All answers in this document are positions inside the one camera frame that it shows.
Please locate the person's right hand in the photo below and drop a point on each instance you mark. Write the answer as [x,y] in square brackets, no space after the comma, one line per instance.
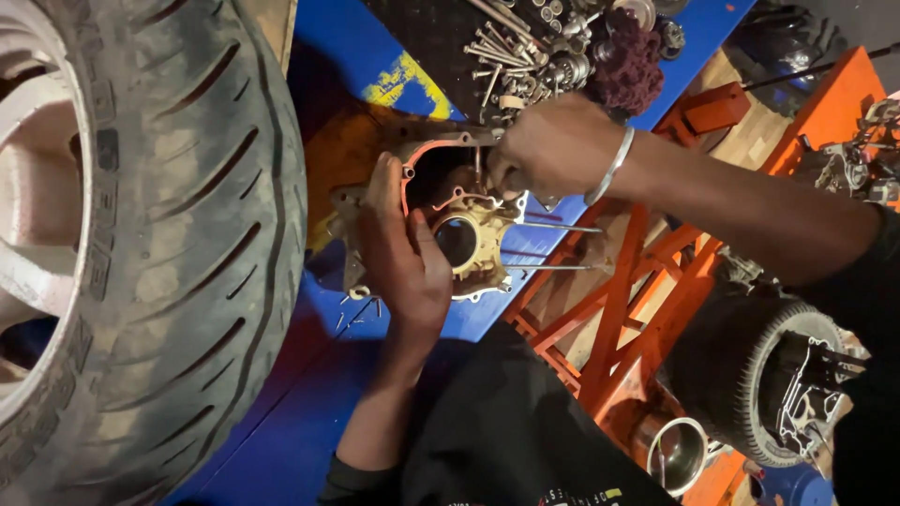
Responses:
[555,151]

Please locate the person's left hand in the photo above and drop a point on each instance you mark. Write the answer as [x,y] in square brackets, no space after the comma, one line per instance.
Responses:
[404,274]

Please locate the person's right fingers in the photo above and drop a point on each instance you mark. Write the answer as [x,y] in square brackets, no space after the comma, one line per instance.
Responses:
[507,179]

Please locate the metal engine crankcase cover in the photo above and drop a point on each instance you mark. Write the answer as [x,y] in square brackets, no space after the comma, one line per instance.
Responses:
[450,225]

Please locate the long metal stud rod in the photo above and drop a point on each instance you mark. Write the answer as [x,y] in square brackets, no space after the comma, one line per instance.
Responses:
[552,267]
[559,226]

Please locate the silver wrist bangle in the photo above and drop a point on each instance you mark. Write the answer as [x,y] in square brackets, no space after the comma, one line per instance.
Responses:
[610,167]

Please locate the pile of bolts and parts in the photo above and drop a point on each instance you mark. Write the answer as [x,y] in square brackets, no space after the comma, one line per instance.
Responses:
[541,53]

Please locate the blue workbench sheet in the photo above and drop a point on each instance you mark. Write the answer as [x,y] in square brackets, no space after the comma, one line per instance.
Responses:
[394,281]

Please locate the maroon knitted rag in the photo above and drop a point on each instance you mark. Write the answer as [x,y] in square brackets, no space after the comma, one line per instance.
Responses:
[628,67]

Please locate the small screws cluster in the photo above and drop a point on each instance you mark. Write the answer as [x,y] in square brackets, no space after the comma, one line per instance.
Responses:
[358,313]

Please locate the shiny steel bowl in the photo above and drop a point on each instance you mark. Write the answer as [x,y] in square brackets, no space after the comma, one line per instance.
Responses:
[675,453]

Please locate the black thin rod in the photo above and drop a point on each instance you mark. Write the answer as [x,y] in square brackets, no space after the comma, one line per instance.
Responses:
[819,69]

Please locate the large black scooter tyre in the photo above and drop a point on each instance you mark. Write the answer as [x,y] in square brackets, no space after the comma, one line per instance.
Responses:
[179,246]

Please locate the engine parts heap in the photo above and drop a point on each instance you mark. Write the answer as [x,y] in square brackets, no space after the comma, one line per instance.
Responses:
[858,154]

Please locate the white wheel rim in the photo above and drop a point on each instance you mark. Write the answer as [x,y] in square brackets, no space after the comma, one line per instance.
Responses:
[35,211]

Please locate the orange metal stand frame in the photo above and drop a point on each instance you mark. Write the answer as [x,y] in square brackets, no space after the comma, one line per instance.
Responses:
[633,281]

